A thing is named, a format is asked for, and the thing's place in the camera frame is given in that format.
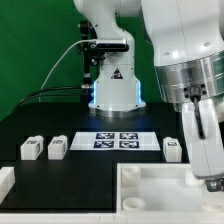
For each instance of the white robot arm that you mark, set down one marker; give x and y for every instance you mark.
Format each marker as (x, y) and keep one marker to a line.
(189, 63)

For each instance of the white block left edge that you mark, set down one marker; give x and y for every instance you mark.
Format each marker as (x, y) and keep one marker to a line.
(7, 180)

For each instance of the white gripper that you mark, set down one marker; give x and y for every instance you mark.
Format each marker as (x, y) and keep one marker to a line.
(206, 155)

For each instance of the white square tabletop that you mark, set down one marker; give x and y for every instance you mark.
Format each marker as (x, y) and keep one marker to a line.
(163, 188)

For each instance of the white front rail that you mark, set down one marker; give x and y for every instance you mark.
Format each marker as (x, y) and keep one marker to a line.
(125, 218)

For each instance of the white marker sheet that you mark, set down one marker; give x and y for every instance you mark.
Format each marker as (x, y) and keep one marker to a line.
(131, 141)

